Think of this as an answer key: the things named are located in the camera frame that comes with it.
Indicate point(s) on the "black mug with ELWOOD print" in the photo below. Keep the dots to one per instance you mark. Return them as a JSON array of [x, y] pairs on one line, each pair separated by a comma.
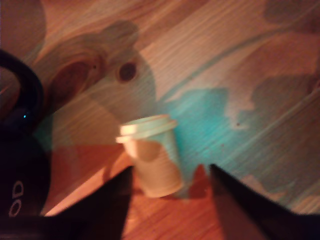
[[25, 162]]

